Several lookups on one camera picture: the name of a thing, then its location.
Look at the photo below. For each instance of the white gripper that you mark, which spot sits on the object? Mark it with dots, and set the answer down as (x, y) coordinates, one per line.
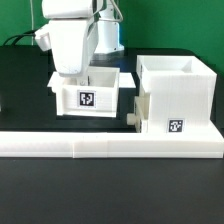
(72, 42)

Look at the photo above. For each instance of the white drawer box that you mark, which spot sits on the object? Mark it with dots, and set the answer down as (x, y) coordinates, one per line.
(140, 117)
(97, 100)

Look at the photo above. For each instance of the white drawer box front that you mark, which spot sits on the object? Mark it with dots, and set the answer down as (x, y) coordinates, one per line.
(140, 117)

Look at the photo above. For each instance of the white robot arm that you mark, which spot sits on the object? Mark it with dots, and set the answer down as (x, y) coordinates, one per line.
(105, 13)

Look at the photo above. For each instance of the white drawer cabinet housing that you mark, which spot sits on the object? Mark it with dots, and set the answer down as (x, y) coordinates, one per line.
(177, 92)

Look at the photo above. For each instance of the white marker plate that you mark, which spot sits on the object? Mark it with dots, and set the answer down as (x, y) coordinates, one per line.
(126, 80)

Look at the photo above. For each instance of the white L-shaped base fence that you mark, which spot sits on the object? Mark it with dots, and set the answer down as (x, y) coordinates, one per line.
(202, 143)

